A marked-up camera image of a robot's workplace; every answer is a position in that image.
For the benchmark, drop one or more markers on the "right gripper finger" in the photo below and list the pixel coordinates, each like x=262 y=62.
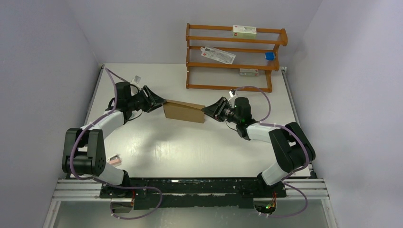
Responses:
x=216 y=108
x=217 y=117

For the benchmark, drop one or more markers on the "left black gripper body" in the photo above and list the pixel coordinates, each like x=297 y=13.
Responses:
x=140 y=101

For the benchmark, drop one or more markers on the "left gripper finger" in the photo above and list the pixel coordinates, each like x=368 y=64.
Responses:
x=151 y=96
x=151 y=106

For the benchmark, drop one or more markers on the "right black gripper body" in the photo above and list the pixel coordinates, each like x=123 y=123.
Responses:
x=228 y=112

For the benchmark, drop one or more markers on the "brown cardboard box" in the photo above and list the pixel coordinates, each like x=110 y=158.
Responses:
x=184 y=111

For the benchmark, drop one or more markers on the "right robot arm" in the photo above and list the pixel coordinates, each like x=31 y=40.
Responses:
x=291 y=147

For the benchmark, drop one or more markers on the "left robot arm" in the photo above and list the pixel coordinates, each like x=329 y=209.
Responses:
x=84 y=153

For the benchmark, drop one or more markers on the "white box lower shelf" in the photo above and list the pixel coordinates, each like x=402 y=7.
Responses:
x=248 y=72

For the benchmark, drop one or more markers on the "white green box top shelf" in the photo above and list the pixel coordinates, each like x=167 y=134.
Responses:
x=244 y=32

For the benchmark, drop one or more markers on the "white flat package middle shelf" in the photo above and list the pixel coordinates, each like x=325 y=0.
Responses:
x=218 y=55

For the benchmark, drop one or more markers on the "orange wooden shelf rack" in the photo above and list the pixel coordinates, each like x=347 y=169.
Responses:
x=250 y=53

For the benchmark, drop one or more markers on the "pink white small object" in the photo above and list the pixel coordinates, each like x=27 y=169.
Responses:
x=114 y=160

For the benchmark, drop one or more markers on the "blue small cube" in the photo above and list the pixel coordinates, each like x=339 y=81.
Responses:
x=270 y=56

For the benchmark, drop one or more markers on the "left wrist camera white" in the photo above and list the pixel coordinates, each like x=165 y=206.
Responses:
x=136 y=81

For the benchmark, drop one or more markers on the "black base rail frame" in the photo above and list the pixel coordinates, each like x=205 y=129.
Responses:
x=244 y=193

